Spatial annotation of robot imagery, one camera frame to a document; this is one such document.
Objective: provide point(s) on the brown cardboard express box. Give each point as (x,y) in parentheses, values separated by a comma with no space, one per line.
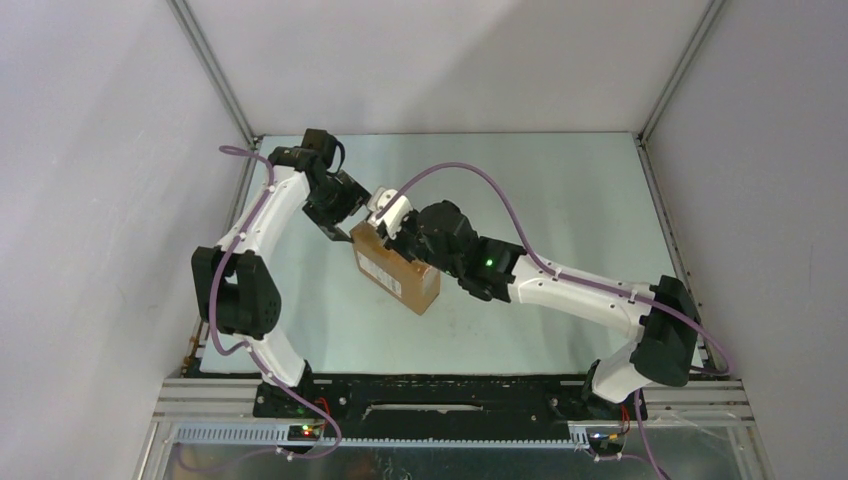
(414,284)

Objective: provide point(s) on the left controller board with leds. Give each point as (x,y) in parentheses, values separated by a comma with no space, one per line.
(304,433)

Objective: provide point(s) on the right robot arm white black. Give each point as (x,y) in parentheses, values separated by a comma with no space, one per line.
(657,320)

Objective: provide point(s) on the right aluminium frame post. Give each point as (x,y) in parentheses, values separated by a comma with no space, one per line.
(710,15)

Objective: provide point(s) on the right controller board with leds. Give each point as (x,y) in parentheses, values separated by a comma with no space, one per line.
(604,447)

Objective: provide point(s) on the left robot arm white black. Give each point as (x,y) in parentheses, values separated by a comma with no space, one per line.
(236,293)

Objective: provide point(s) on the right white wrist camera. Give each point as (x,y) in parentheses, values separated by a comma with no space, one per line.
(387,211)

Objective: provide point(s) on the controller board with leds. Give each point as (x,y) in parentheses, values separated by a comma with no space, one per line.
(304,433)
(604,447)

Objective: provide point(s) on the aluminium frame post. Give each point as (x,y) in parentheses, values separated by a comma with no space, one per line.
(201,46)
(710,15)

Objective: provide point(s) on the left aluminium frame post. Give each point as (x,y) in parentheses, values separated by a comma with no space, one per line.
(201,46)

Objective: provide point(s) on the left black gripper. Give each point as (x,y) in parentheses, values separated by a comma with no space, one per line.
(351,205)

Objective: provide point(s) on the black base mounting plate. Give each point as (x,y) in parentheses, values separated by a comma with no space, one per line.
(460,407)

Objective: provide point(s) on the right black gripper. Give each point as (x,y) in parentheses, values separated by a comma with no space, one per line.
(398,243)

